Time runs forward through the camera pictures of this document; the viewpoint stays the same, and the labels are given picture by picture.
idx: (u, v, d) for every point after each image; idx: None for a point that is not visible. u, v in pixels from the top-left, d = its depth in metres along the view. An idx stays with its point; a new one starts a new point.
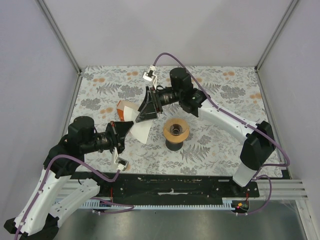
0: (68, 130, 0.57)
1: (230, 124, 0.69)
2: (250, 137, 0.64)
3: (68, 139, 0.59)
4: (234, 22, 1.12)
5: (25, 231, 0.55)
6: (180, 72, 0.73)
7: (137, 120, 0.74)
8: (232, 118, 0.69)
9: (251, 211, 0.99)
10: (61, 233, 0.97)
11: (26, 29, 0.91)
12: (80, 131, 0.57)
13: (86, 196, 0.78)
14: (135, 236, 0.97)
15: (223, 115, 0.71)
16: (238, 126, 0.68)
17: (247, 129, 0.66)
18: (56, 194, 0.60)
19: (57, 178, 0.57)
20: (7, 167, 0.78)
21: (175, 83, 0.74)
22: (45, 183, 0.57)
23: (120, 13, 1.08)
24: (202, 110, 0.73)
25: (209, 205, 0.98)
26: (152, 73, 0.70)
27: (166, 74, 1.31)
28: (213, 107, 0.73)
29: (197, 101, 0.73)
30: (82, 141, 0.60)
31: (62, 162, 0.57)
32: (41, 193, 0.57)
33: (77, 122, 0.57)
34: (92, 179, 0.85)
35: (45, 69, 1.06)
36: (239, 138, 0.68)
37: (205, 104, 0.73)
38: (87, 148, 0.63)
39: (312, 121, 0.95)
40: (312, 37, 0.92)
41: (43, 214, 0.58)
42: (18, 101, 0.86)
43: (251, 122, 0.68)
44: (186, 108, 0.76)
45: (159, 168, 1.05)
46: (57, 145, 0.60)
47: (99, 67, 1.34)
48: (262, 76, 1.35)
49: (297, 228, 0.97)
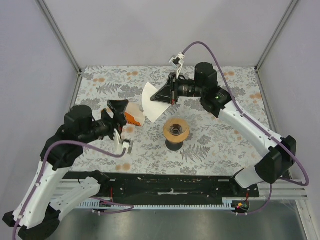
0: (65, 121, 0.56)
1: (252, 133, 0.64)
2: (273, 150, 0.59)
3: (66, 130, 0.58)
4: (235, 22, 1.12)
5: (24, 225, 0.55)
6: (208, 68, 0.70)
7: (151, 98, 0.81)
8: (255, 127, 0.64)
9: (251, 211, 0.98)
10: (60, 233, 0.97)
11: (25, 29, 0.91)
12: (77, 121, 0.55)
13: (88, 192, 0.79)
14: (135, 236, 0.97)
15: (246, 122, 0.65)
16: (261, 137, 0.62)
17: (270, 142, 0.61)
18: (54, 187, 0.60)
19: (55, 170, 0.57)
20: (7, 167, 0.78)
21: (199, 79, 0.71)
22: (42, 176, 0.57)
23: (120, 14, 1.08)
24: (225, 112, 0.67)
25: (209, 205, 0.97)
26: (178, 61, 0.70)
27: (167, 74, 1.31)
28: (237, 112, 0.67)
29: (220, 101, 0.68)
30: (80, 131, 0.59)
31: (58, 153, 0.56)
32: (38, 186, 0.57)
33: (74, 111, 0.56)
34: (93, 178, 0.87)
35: (45, 70, 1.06)
36: (259, 149, 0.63)
37: (229, 105, 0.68)
38: (86, 139, 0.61)
39: (312, 121, 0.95)
40: (312, 38, 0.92)
41: (42, 208, 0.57)
42: (18, 102, 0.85)
43: (276, 135, 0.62)
44: (207, 108, 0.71)
45: (159, 168, 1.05)
46: (54, 137, 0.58)
47: (99, 67, 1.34)
48: (262, 76, 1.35)
49: (297, 228, 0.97)
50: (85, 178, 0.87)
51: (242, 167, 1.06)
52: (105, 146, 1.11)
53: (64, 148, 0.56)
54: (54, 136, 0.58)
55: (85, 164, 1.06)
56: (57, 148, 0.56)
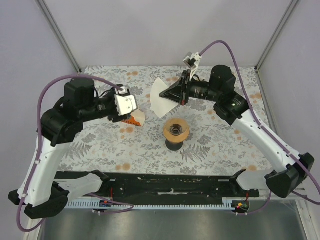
0: (66, 92, 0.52)
1: (270, 147, 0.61)
2: (291, 169, 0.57)
3: (65, 103, 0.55)
4: (235, 22, 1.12)
5: (29, 203, 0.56)
6: (226, 72, 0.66)
7: (160, 94, 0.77)
8: (273, 141, 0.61)
9: (251, 211, 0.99)
10: (60, 233, 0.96)
11: (25, 29, 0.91)
12: (79, 91, 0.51)
13: (90, 186, 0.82)
14: (135, 236, 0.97)
15: (264, 135, 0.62)
16: (279, 153, 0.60)
17: (288, 159, 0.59)
18: (57, 163, 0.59)
19: (53, 146, 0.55)
20: (7, 167, 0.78)
21: (215, 82, 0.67)
22: (41, 152, 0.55)
23: (120, 14, 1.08)
24: (242, 123, 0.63)
25: (209, 205, 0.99)
26: (194, 62, 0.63)
27: (167, 74, 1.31)
28: (255, 123, 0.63)
29: (235, 109, 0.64)
30: (81, 106, 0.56)
31: (56, 127, 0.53)
32: (39, 164, 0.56)
33: (75, 82, 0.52)
34: (95, 174, 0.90)
35: (45, 70, 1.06)
36: (275, 164, 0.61)
37: (246, 115, 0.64)
38: (87, 115, 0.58)
39: (313, 121, 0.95)
40: (312, 38, 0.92)
41: (47, 185, 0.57)
42: (18, 102, 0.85)
43: (294, 151, 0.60)
44: (221, 115, 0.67)
45: (159, 168, 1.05)
46: (52, 110, 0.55)
47: (99, 67, 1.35)
48: (262, 76, 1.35)
49: (297, 228, 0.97)
50: (88, 174, 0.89)
51: (241, 167, 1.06)
52: (105, 146, 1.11)
53: (61, 123, 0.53)
54: (52, 110, 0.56)
55: (85, 164, 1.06)
56: (54, 122, 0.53)
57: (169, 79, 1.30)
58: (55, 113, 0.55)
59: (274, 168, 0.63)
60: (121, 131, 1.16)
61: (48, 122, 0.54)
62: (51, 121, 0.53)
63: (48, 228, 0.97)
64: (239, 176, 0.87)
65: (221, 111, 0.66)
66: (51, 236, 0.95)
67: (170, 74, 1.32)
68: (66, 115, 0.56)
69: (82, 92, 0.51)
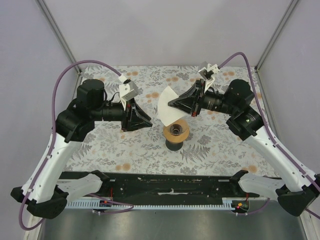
0: (79, 94, 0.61)
1: (285, 167, 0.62)
2: (307, 191, 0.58)
3: (78, 104, 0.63)
4: (235, 22, 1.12)
5: (33, 199, 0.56)
6: (244, 88, 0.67)
7: (169, 103, 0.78)
8: (288, 161, 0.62)
9: (251, 211, 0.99)
10: (60, 233, 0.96)
11: (25, 29, 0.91)
12: (90, 93, 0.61)
13: (90, 186, 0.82)
14: (135, 236, 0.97)
15: (280, 154, 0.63)
16: (294, 174, 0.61)
17: (304, 180, 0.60)
18: (65, 162, 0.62)
19: (66, 142, 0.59)
20: (7, 167, 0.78)
21: (232, 97, 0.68)
22: (53, 148, 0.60)
23: (120, 14, 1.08)
24: (257, 141, 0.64)
25: (209, 205, 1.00)
26: (211, 75, 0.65)
27: (167, 74, 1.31)
28: (270, 140, 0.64)
29: (250, 125, 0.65)
30: (91, 107, 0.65)
31: (70, 125, 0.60)
32: (50, 159, 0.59)
33: (86, 85, 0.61)
34: (95, 175, 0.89)
35: (45, 69, 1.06)
36: (290, 183, 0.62)
37: (261, 132, 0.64)
38: (96, 115, 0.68)
39: (312, 121, 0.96)
40: (312, 38, 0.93)
41: (52, 183, 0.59)
42: (18, 102, 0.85)
43: (310, 172, 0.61)
44: (234, 130, 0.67)
45: (159, 168, 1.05)
46: (66, 111, 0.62)
47: (99, 67, 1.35)
48: (262, 76, 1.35)
49: (297, 228, 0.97)
50: (88, 174, 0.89)
51: (242, 167, 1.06)
52: (105, 146, 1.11)
53: (75, 122, 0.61)
54: (66, 110, 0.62)
55: (85, 164, 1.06)
56: (69, 121, 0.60)
57: (169, 79, 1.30)
58: (69, 113, 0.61)
59: (287, 186, 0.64)
60: (121, 131, 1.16)
61: (63, 121, 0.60)
62: (66, 120, 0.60)
63: (48, 228, 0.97)
64: (243, 177, 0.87)
65: (234, 126, 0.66)
66: (51, 237, 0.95)
67: (170, 74, 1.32)
68: (78, 115, 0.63)
69: (93, 93, 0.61)
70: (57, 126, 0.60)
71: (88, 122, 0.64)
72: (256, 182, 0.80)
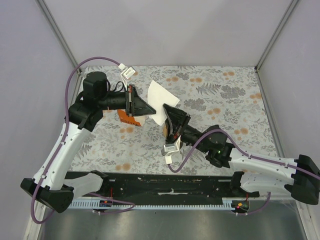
0: (84, 85, 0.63)
1: (269, 169, 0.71)
2: (297, 178, 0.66)
3: (85, 96, 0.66)
4: (235, 22, 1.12)
5: (46, 186, 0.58)
6: (217, 133, 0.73)
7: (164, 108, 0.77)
8: (268, 162, 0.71)
9: (251, 211, 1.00)
10: (60, 232, 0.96)
11: (26, 30, 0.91)
12: (95, 84, 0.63)
13: (93, 182, 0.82)
14: (134, 236, 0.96)
15: (258, 161, 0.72)
16: (278, 169, 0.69)
17: (289, 170, 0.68)
18: (76, 151, 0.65)
19: (80, 129, 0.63)
20: (8, 167, 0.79)
21: (210, 144, 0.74)
22: (66, 135, 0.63)
23: (120, 13, 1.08)
24: (235, 162, 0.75)
25: (209, 205, 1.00)
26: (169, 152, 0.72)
27: (167, 74, 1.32)
28: (244, 155, 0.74)
29: (223, 155, 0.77)
30: (98, 97, 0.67)
31: (82, 115, 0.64)
32: (63, 145, 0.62)
33: (90, 77, 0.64)
34: (95, 174, 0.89)
35: (45, 69, 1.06)
36: (282, 179, 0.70)
37: (236, 154, 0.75)
38: (103, 105, 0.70)
39: (312, 120, 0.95)
40: (313, 38, 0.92)
41: (64, 170, 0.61)
42: (18, 102, 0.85)
43: (289, 160, 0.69)
44: (215, 163, 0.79)
45: (159, 168, 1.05)
46: (74, 104, 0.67)
47: (99, 67, 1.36)
48: (262, 76, 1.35)
49: (298, 229, 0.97)
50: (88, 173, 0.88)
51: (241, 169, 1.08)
52: (105, 146, 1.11)
53: (87, 112, 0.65)
54: (75, 104, 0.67)
55: (85, 164, 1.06)
56: (81, 112, 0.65)
57: (169, 79, 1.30)
58: (78, 105, 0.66)
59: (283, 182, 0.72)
60: (121, 131, 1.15)
61: (75, 113, 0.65)
62: (78, 112, 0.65)
63: (48, 228, 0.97)
64: (242, 181, 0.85)
65: (216, 162, 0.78)
66: (52, 236, 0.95)
67: (170, 74, 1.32)
68: (87, 106, 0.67)
69: (98, 85, 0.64)
70: (69, 118, 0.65)
71: (97, 111, 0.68)
72: (258, 183, 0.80)
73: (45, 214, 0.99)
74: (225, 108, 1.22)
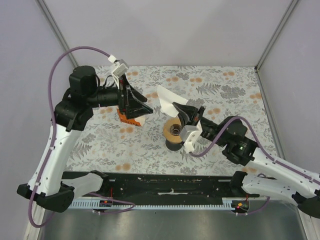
0: (71, 82, 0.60)
1: (292, 179, 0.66)
2: None
3: (73, 93, 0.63)
4: (235, 22, 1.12)
5: (42, 192, 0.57)
6: (234, 123, 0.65)
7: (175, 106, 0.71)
8: (292, 173, 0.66)
9: (251, 211, 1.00)
10: (59, 232, 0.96)
11: (25, 30, 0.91)
12: (82, 80, 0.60)
13: (92, 182, 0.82)
14: (134, 236, 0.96)
15: (281, 169, 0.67)
16: (302, 181, 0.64)
17: (313, 184, 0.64)
18: (66, 153, 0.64)
19: (68, 131, 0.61)
20: (7, 167, 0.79)
21: (228, 136, 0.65)
22: (55, 139, 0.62)
23: (120, 13, 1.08)
24: (257, 162, 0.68)
25: (209, 205, 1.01)
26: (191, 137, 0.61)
27: (167, 74, 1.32)
28: (268, 159, 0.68)
29: (245, 151, 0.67)
30: (87, 94, 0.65)
31: (70, 114, 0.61)
32: (53, 149, 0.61)
33: (78, 73, 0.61)
34: (95, 174, 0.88)
35: (45, 69, 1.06)
36: (302, 192, 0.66)
37: (257, 154, 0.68)
38: (94, 102, 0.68)
39: (312, 121, 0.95)
40: (313, 38, 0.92)
41: (58, 174, 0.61)
42: (17, 102, 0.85)
43: (314, 175, 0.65)
44: (232, 159, 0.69)
45: (159, 168, 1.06)
46: (62, 102, 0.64)
47: (99, 67, 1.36)
48: (262, 76, 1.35)
49: (298, 229, 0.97)
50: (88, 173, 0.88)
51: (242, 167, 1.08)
52: (105, 146, 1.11)
53: (74, 111, 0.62)
54: (62, 102, 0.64)
55: (85, 164, 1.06)
56: (68, 110, 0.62)
57: (169, 79, 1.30)
58: (65, 103, 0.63)
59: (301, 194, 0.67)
60: (121, 131, 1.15)
61: (61, 111, 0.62)
62: (65, 110, 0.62)
63: (48, 228, 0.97)
64: (244, 181, 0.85)
65: (233, 157, 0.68)
66: (51, 237, 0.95)
67: (170, 74, 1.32)
68: (74, 104, 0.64)
69: (85, 81, 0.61)
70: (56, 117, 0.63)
71: (86, 109, 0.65)
72: (262, 187, 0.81)
73: (45, 214, 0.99)
74: (225, 108, 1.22)
